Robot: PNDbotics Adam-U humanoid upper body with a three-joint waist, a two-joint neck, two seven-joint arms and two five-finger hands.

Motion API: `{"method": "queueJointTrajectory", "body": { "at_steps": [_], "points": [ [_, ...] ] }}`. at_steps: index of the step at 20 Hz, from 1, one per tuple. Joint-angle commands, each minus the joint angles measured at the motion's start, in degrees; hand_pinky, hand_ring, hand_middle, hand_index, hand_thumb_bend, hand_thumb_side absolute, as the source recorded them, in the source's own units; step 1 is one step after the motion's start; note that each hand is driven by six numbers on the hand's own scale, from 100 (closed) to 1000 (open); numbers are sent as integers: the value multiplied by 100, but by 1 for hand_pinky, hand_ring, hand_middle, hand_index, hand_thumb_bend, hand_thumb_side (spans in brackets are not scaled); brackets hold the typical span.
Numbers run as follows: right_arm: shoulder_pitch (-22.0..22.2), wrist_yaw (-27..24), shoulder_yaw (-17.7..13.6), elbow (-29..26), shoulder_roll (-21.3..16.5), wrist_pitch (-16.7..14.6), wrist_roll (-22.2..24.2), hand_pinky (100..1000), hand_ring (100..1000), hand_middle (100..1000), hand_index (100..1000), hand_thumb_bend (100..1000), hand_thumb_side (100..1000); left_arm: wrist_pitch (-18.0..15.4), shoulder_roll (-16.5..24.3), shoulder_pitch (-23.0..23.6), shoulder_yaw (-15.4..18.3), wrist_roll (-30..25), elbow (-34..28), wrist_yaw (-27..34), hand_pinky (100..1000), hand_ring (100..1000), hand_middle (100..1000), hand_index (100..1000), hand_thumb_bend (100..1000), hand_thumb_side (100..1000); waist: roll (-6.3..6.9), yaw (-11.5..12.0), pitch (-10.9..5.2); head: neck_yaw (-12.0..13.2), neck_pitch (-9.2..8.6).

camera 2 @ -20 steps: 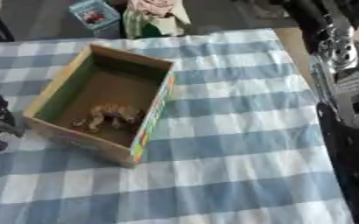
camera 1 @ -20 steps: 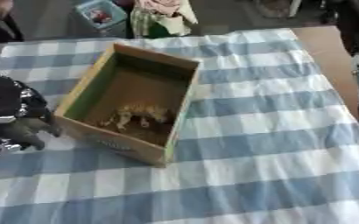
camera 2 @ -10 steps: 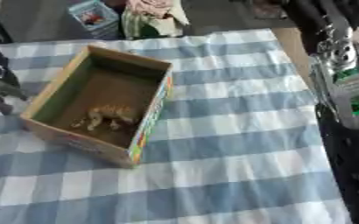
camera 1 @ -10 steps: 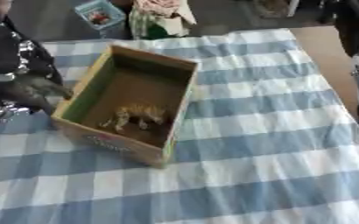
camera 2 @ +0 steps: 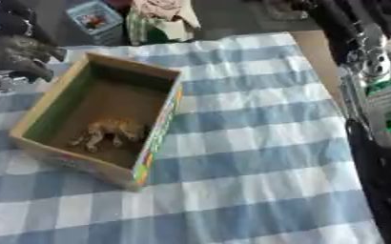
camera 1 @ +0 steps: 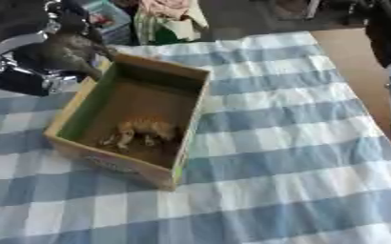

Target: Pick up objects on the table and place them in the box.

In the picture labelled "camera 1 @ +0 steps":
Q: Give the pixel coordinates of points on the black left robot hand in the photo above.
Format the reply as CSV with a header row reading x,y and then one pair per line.
x,y
68,47

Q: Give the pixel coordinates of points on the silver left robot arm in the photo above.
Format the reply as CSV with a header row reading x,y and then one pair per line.
x,y
15,68

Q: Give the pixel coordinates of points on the tan cardboard box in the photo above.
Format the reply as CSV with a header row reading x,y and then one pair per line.
x,y
149,95

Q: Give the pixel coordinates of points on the blue cardboard package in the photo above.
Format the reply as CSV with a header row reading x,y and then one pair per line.
x,y
107,19

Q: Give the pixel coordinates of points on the pale draped clothes pile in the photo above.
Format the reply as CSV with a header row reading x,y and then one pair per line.
x,y
168,19

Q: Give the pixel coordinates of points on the orange tiger soft toy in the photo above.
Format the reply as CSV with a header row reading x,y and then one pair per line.
x,y
143,127

